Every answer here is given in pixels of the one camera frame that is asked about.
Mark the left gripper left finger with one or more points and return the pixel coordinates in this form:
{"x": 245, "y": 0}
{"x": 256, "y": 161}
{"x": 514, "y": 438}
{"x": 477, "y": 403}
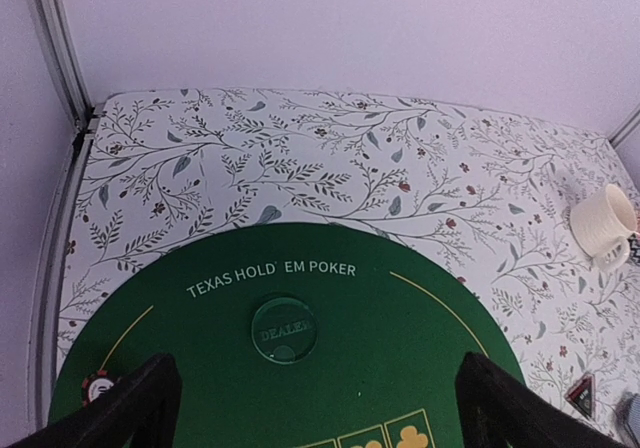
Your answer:
{"x": 141, "y": 410}

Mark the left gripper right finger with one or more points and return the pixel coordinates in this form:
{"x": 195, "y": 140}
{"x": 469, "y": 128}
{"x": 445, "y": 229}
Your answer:
{"x": 496, "y": 410}

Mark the red black chip stack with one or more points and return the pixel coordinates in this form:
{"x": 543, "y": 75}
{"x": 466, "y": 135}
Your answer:
{"x": 96, "y": 384}

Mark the blue playing card deck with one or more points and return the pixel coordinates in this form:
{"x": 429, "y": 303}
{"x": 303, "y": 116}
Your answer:
{"x": 628, "y": 417}

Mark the clear dealer button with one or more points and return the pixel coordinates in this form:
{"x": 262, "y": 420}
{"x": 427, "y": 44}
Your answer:
{"x": 284, "y": 330}

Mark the black red triangular chip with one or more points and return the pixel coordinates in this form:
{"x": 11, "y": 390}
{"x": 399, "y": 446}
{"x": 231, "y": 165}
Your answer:
{"x": 581, "y": 396}

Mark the green poker mat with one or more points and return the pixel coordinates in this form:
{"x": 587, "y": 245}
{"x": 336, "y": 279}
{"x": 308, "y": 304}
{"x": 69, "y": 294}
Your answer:
{"x": 393, "y": 329}

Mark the white ceramic mug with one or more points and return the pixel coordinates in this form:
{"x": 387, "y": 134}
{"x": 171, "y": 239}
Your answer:
{"x": 602, "y": 224}

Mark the floral tablecloth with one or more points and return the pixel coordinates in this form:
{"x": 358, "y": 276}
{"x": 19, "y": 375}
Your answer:
{"x": 484, "y": 194}

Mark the red patterned bowl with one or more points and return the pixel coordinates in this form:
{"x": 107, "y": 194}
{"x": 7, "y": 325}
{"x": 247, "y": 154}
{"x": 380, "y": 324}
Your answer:
{"x": 634, "y": 249}

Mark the right aluminium frame post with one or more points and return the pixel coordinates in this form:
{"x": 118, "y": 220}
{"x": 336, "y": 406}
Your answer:
{"x": 626, "y": 129}

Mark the aluminium frame post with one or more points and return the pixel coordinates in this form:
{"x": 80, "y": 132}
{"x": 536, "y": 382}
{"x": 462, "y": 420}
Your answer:
{"x": 60, "y": 57}
{"x": 626, "y": 129}

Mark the left aluminium frame post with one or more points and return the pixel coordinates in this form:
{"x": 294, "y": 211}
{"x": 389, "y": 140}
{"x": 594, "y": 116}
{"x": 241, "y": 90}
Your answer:
{"x": 60, "y": 57}

